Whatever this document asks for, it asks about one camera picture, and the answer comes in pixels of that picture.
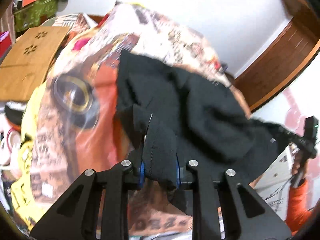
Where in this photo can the newspaper print bed blanket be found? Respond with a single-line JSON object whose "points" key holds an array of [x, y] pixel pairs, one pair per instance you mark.
{"points": [[77, 127]]}

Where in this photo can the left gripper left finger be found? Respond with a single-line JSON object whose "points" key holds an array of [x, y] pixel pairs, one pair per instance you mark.
{"points": [[94, 199]]}

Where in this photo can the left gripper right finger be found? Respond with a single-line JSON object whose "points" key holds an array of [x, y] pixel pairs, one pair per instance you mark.
{"points": [[211, 192]]}

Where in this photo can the orange right sleeve forearm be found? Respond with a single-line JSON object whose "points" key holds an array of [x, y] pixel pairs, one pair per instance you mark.
{"points": [[297, 213]]}

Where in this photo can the black zip jacket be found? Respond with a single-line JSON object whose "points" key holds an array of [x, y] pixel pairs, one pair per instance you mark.
{"points": [[175, 116]]}

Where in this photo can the right hand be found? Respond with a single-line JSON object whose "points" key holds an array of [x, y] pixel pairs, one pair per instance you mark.
{"points": [[297, 163]]}

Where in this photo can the green patterned storage box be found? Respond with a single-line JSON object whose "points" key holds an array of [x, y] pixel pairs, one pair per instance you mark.
{"points": [[34, 14]]}

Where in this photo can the yellow cartoon cloth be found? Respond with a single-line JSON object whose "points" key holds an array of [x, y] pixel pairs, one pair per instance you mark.
{"points": [[21, 194]]}

